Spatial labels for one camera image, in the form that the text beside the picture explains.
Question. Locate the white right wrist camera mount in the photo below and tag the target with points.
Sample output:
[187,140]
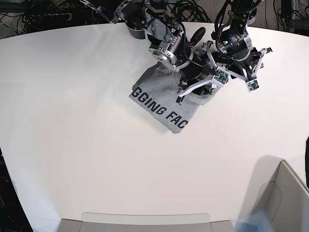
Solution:
[220,79]

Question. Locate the blue translucent object corner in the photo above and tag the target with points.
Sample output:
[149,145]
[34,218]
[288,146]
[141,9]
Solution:
[256,222]

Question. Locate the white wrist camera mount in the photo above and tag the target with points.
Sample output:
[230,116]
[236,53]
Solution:
[220,79]
[252,84]

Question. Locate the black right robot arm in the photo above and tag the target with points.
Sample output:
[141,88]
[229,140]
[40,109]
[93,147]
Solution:
[168,39]

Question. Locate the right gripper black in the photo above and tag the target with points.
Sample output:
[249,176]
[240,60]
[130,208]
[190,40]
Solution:
[194,76]

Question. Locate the grey tray bottom edge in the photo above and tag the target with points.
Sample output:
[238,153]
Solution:
[98,222]

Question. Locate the grey T-shirt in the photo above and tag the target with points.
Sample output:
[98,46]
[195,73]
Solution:
[156,92]

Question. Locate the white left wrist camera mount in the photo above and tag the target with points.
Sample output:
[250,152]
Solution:
[252,84]

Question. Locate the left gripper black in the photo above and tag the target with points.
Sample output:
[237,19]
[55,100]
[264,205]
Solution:
[245,68]

